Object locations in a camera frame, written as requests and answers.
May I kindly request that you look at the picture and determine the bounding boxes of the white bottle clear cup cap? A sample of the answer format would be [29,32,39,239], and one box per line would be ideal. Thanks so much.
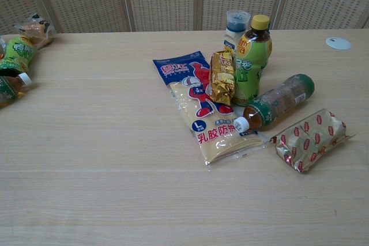
[221,9,250,58]

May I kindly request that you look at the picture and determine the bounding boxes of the green tea bottle at left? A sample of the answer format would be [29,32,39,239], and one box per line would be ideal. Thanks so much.
[0,35,37,77]

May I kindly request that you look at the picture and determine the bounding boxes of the latex gloves package blue header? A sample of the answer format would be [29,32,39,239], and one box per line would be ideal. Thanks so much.
[152,53,269,173]

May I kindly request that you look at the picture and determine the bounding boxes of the gold foil snack packet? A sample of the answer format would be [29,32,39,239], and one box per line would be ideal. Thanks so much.
[208,50,237,106]

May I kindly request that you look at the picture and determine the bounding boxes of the clear bag of snacks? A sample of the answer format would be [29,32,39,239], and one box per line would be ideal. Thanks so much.
[13,13,56,50]

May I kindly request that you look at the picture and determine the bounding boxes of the green tea bottle yellow cap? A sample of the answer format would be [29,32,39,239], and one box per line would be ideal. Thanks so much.
[231,14,273,107]

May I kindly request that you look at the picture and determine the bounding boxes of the brown tea bottle white cap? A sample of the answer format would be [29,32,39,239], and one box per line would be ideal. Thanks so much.
[234,73,315,138]
[0,71,32,109]

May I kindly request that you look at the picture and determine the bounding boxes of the round silver table grommet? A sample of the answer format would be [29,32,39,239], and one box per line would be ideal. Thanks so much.
[325,37,352,51]

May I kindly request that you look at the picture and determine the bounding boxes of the gold packet with red labels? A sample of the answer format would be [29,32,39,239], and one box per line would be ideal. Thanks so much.
[270,108,356,173]

